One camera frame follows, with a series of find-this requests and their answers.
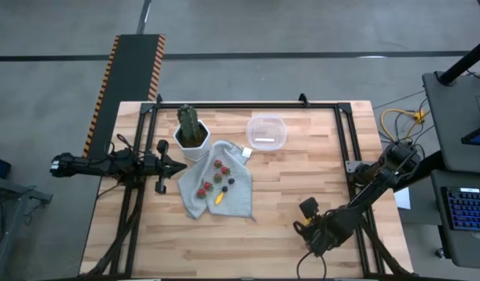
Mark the white paper sheet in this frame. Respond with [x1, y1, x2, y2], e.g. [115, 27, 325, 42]
[393, 187, 412, 211]

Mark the white hexagonal plant pot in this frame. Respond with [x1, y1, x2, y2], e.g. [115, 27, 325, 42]
[172, 119, 212, 162]

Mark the grey desk top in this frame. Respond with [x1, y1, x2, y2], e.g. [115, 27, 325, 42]
[421, 71, 480, 173]

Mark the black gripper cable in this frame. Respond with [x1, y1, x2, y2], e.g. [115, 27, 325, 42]
[295, 249, 328, 280]

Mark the clear plastic tupperware container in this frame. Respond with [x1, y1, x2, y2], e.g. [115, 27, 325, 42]
[245, 113, 289, 152]

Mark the grey waffle dish cloth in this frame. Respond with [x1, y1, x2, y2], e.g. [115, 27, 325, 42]
[177, 140, 256, 221]

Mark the grey keyboard shelf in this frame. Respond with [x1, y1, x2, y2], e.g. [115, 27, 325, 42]
[430, 169, 480, 270]

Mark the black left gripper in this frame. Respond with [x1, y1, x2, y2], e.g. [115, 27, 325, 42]
[144, 139, 187, 195]

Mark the black hazard-striped cable ramp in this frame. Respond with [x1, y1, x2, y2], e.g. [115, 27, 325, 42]
[82, 34, 166, 159]

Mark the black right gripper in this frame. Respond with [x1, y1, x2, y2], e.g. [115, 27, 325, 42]
[293, 197, 342, 258]

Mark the grey metal stand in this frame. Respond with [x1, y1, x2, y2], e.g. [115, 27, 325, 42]
[0, 175, 53, 281]

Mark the black aluminium table frame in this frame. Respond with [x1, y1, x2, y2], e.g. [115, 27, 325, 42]
[79, 93, 414, 280]

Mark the backlit computer keyboard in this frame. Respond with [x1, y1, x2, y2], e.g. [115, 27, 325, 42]
[446, 187, 480, 231]

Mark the green cactus plant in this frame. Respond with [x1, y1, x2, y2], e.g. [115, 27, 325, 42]
[176, 103, 201, 142]

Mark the yellow floor cable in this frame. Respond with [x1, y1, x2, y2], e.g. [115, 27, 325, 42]
[379, 108, 432, 144]

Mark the black tablet blue screen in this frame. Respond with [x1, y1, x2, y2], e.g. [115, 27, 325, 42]
[460, 123, 480, 147]

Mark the black slanted pole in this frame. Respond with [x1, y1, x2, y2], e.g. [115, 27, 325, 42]
[391, 151, 444, 192]
[437, 37, 480, 85]

